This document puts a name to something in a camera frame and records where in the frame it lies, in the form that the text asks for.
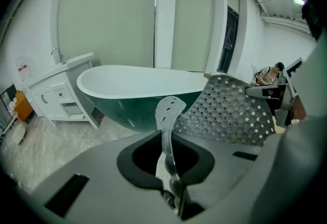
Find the grey perforated bath mat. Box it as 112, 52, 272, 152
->
155, 74, 278, 210

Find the dark window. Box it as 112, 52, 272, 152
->
217, 6, 240, 74

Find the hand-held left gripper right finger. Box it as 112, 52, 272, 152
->
171, 132, 264, 220

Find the wide grey roller blind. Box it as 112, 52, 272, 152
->
58, 0, 158, 68

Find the chrome faucet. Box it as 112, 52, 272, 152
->
50, 47, 65, 64

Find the white and green bathtub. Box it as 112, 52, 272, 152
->
76, 64, 213, 133

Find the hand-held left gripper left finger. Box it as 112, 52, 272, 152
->
32, 131, 181, 224

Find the narrow grey roller blind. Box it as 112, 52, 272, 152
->
171, 0, 216, 72

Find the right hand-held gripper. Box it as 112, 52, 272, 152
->
244, 57, 306, 128

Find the orange cabinet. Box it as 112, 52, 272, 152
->
13, 89, 35, 124

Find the white vanity cabinet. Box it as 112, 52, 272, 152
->
25, 52, 102, 130

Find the person's right forearm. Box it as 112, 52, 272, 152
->
292, 94, 308, 120

